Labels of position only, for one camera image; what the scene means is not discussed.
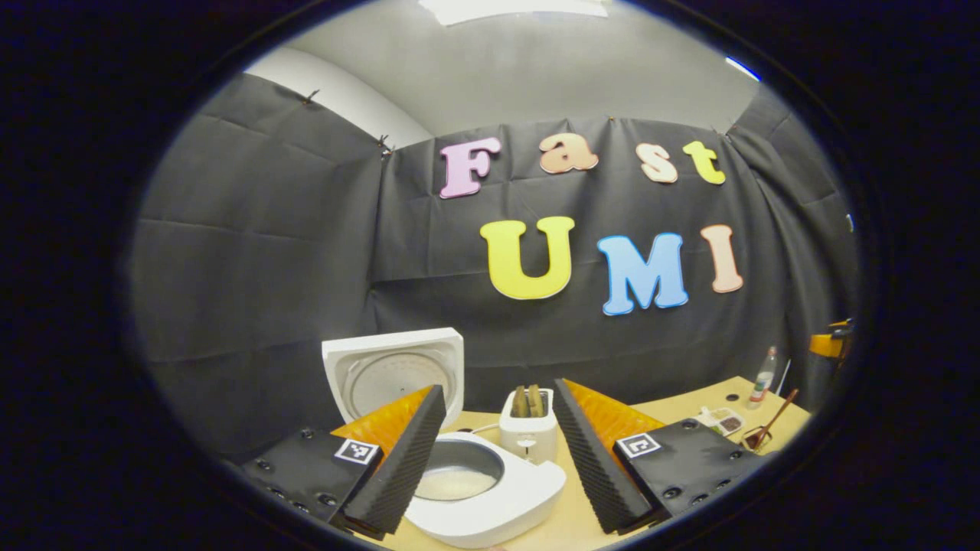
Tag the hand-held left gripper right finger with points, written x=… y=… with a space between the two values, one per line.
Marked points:
x=589 y=467

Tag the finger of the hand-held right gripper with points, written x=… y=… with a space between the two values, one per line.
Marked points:
x=825 y=346

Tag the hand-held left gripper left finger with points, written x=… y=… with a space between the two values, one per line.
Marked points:
x=409 y=467

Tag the white rice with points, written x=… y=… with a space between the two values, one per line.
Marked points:
x=455 y=484

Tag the white rice cooker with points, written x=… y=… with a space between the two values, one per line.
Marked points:
x=513 y=497

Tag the brown wooden spoon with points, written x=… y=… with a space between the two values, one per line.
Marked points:
x=777 y=413

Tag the white toaster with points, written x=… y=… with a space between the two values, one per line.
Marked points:
x=528 y=440

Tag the clear plastic water bottle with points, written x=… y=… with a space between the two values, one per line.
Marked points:
x=762 y=379

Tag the brown toast slice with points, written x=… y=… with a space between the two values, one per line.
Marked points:
x=537 y=401
x=520 y=402

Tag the white divided dish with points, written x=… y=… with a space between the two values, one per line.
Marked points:
x=716 y=419

